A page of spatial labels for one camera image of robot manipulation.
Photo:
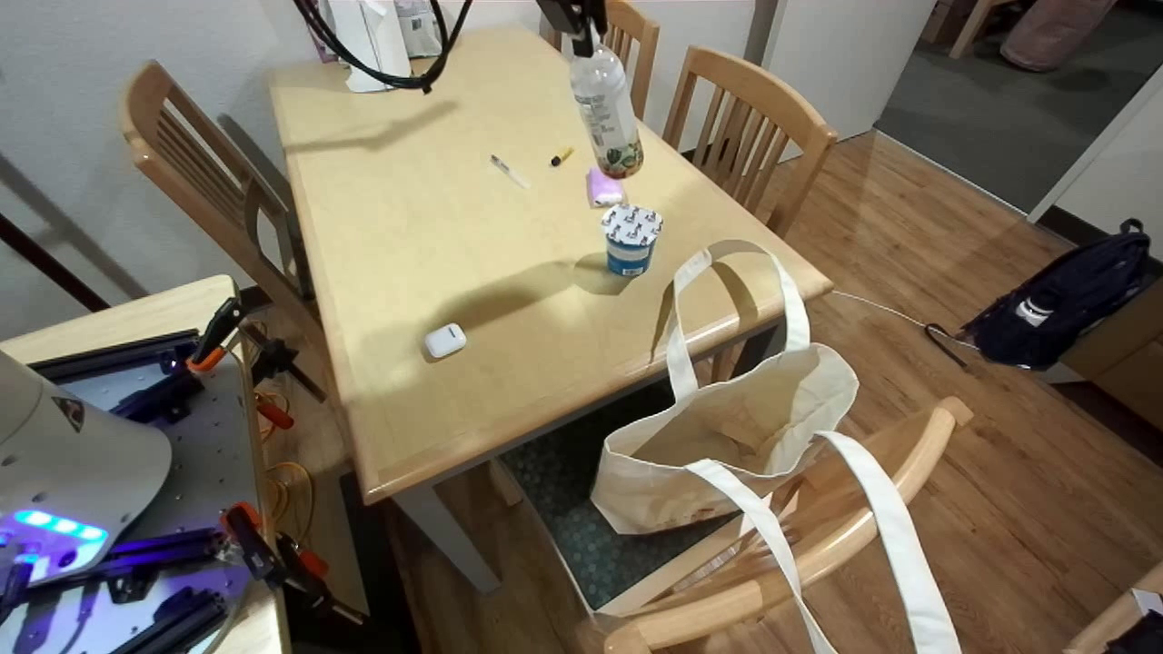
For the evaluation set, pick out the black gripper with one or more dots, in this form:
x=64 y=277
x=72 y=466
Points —
x=578 y=21

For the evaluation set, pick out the clear plastic bottle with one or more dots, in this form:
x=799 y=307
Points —
x=603 y=94

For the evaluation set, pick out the wooden chair at left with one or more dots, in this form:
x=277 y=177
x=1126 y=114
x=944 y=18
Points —
x=219 y=186

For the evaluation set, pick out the thin metal pen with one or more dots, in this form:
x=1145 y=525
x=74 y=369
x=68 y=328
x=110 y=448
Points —
x=506 y=170

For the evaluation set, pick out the purple cylindrical tube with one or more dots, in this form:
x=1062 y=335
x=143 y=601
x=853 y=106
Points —
x=603 y=192

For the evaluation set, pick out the dark blue backpack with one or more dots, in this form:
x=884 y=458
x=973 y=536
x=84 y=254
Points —
x=1040 y=317

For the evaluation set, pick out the cream canvas tote bag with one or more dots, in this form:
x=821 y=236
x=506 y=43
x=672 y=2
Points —
x=763 y=428

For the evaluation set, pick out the wooden chair far end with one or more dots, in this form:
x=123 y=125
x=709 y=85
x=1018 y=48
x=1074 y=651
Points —
x=633 y=37

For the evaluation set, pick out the wooden chair holding bag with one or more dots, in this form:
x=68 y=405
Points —
x=678 y=590

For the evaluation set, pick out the wooden chair far right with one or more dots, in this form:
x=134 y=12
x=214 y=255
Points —
x=749 y=131

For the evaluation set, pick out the side table with tools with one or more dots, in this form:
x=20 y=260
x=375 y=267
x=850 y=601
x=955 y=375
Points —
x=202 y=567

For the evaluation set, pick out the small black yellow item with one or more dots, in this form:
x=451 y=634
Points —
x=563 y=158

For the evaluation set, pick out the white blue yogurt cup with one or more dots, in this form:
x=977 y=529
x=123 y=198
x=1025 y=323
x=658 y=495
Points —
x=632 y=239

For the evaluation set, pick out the small white earbuds case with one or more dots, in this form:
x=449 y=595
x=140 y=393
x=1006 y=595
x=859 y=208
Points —
x=446 y=343

